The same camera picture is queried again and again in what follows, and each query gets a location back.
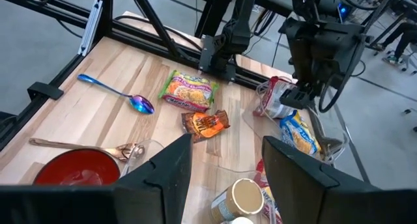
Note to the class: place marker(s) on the blue screen monitor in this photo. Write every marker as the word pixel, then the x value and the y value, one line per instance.
pixel 343 10

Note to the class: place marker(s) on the orange brown snack packet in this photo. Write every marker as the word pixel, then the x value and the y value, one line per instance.
pixel 205 124

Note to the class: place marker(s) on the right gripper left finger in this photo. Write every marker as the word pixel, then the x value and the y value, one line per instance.
pixel 163 191

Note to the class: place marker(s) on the clear plastic bin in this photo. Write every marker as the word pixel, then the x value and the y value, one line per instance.
pixel 254 126
pixel 202 172

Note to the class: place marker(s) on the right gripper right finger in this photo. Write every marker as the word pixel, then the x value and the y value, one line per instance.
pixel 303 191

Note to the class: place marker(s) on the black metal frame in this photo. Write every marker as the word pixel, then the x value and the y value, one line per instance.
pixel 104 12

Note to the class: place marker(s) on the white metal strip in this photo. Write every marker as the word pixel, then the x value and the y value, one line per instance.
pixel 91 25

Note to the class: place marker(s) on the person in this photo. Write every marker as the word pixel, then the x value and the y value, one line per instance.
pixel 404 35

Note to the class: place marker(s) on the red black bowl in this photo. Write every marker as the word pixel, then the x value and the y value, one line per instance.
pixel 78 168

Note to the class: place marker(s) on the black frame bracket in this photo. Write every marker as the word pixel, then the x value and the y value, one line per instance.
pixel 45 90

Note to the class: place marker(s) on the rose gold spoon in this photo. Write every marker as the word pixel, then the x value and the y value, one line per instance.
pixel 81 146

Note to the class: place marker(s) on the tan lid can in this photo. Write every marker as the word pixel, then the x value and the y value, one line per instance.
pixel 241 198

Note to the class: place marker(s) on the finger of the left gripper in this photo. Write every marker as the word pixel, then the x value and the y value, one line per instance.
pixel 298 97

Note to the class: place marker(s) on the blue ramen packet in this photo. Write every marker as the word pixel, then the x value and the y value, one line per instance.
pixel 299 133

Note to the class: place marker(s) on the iridescent blue spoon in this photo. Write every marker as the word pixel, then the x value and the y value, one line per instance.
pixel 140 103

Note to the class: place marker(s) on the green pink ramen packet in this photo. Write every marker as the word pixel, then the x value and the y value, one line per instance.
pixel 189 90

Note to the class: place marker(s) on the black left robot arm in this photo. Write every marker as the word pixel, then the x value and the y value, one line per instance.
pixel 238 32

